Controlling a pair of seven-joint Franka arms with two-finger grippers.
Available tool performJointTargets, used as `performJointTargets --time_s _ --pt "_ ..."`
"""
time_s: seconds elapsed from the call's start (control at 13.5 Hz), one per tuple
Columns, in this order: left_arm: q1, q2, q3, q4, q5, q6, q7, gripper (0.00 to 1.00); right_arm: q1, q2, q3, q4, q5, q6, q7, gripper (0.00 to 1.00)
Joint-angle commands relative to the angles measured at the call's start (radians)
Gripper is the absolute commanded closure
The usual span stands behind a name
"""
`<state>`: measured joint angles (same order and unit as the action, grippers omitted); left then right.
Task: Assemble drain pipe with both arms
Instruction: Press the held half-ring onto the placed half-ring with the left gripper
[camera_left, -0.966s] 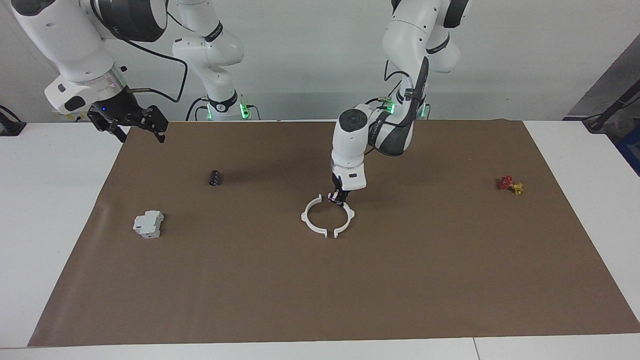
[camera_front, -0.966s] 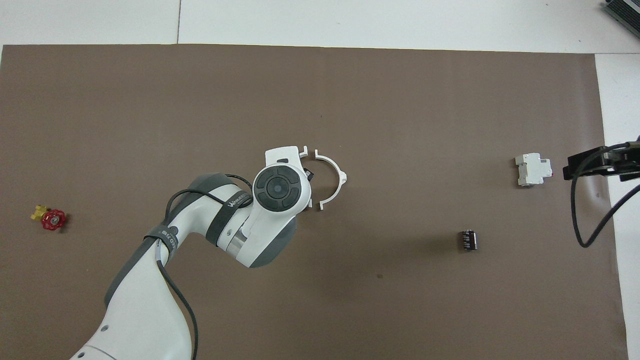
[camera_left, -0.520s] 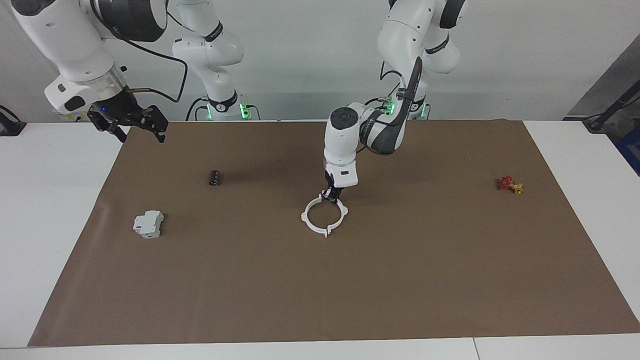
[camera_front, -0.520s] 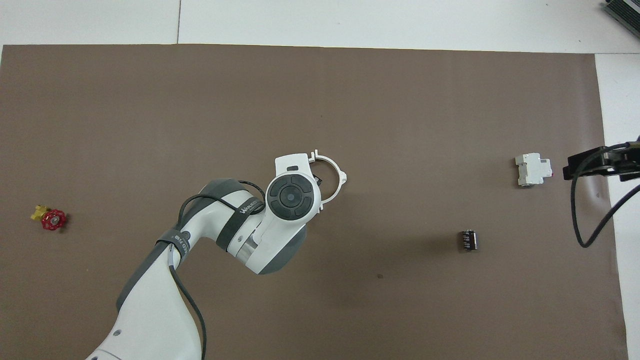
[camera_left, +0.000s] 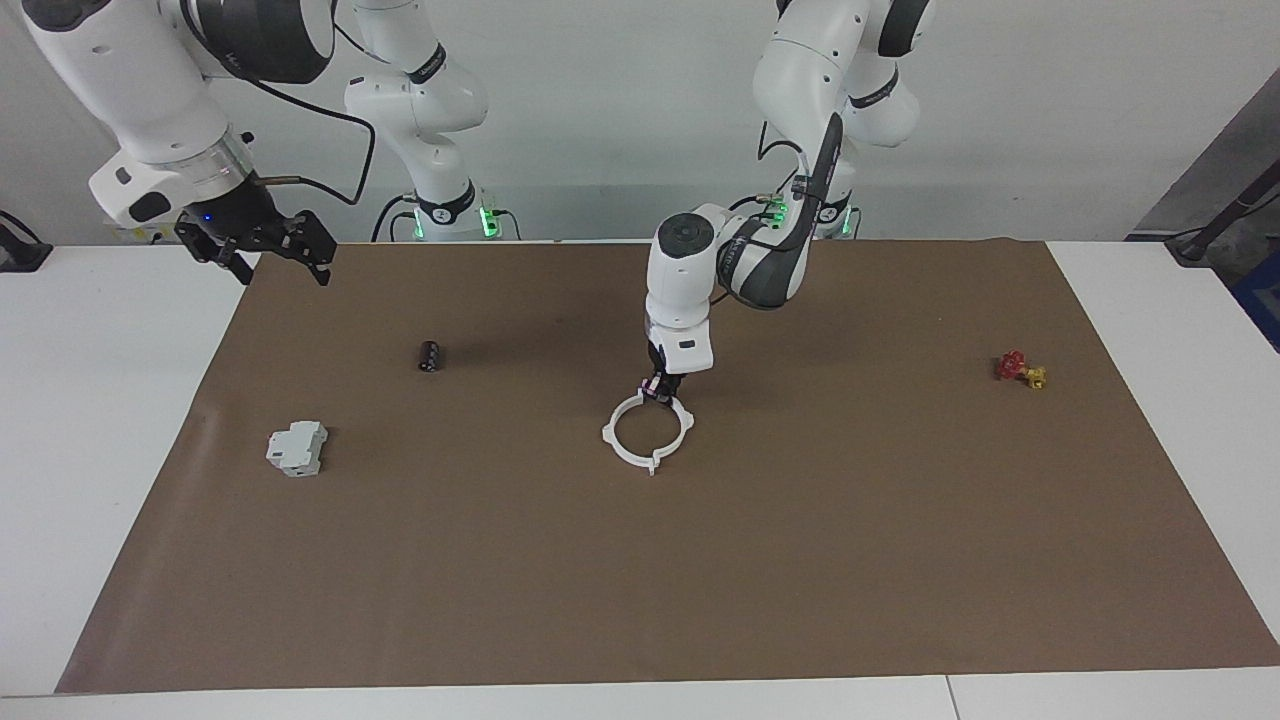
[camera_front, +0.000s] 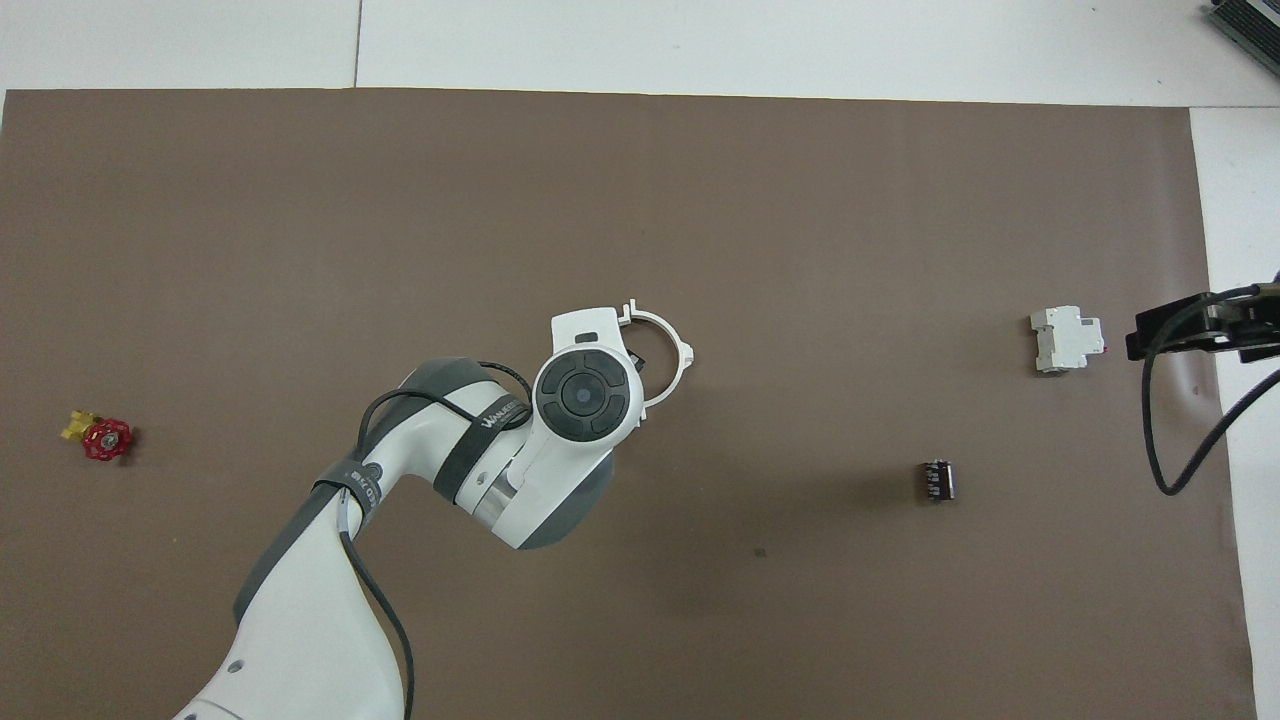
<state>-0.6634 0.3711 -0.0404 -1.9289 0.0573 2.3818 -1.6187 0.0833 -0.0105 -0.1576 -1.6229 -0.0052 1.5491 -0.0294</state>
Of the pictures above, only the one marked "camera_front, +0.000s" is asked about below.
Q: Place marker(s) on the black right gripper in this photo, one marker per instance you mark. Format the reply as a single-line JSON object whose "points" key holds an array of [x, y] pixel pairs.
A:
{"points": [[1245, 315]]}

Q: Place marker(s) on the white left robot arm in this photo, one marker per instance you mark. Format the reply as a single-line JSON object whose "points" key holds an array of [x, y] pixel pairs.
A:
{"points": [[300, 620]]}

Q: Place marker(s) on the white circuit breaker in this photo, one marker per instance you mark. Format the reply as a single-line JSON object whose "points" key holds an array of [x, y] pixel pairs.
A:
{"points": [[1065, 340]]}

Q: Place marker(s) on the brown table mat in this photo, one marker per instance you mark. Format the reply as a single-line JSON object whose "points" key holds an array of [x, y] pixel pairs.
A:
{"points": [[640, 200]]}

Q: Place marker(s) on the small black connector block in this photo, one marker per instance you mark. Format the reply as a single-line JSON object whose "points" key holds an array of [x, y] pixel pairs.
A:
{"points": [[936, 480]]}

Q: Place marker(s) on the grey ribbed device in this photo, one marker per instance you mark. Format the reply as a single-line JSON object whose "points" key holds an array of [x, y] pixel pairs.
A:
{"points": [[1250, 20]]}

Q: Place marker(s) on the red handwheel yellow valve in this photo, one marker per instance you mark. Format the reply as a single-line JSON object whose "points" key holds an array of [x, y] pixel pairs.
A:
{"points": [[105, 440]]}

